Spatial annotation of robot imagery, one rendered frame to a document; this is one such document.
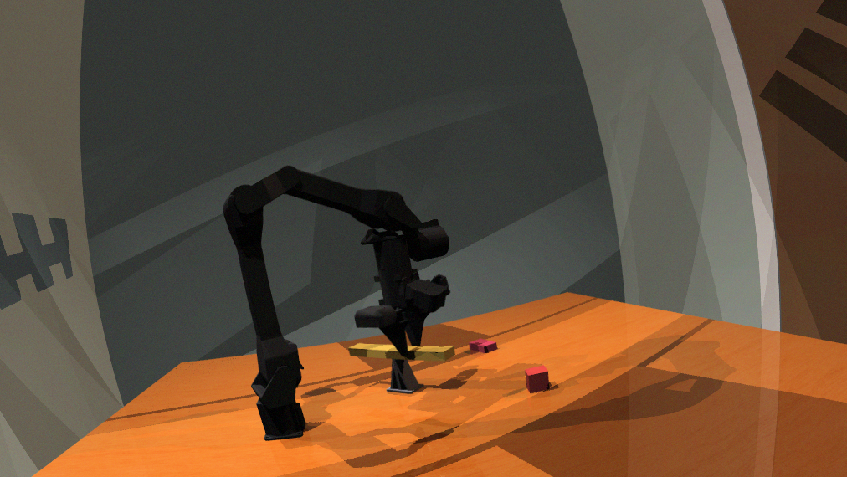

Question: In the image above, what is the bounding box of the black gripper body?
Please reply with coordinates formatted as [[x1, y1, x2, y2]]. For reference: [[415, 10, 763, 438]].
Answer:
[[354, 264, 422, 328]]

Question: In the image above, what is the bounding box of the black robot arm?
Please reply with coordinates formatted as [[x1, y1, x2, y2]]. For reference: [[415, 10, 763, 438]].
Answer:
[[223, 166, 450, 441]]

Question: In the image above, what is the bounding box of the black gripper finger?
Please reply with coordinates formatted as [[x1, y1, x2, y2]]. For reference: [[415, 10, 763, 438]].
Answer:
[[379, 320, 409, 356], [403, 310, 430, 346]]

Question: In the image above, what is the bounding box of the pink rectangular block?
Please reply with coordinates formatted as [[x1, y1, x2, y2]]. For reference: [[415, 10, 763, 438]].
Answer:
[[469, 339, 497, 353]]

